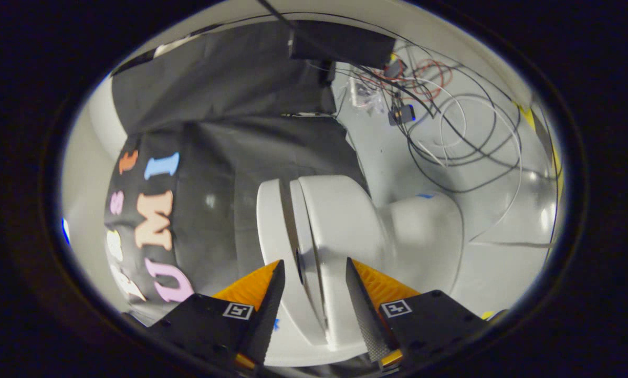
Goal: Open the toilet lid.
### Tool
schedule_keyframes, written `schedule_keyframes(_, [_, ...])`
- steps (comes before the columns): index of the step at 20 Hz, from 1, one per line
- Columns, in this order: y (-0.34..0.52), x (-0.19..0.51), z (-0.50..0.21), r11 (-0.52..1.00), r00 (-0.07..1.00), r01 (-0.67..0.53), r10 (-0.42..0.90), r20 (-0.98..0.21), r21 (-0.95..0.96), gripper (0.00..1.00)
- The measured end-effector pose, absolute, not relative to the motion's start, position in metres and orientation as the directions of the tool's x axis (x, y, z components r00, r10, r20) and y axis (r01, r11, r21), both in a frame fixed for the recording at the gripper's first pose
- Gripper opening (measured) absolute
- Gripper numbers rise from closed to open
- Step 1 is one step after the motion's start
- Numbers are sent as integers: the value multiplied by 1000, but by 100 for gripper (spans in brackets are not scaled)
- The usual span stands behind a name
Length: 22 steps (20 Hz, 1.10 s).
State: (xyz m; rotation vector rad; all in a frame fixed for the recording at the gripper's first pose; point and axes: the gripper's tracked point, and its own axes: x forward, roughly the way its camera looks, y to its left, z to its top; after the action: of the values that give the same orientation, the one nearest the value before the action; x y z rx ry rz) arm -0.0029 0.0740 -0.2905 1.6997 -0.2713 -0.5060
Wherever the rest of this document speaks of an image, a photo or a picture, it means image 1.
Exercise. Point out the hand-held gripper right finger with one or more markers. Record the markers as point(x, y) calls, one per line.
point(366, 315)

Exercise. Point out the black box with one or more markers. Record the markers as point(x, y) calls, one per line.
point(340, 44)

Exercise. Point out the small black device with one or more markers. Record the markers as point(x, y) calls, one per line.
point(401, 114)

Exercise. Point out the black backdrop cloth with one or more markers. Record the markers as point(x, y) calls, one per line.
point(219, 157)

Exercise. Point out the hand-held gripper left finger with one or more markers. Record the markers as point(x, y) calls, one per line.
point(267, 315)

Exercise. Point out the white toilet lid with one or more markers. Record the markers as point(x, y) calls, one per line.
point(269, 231)

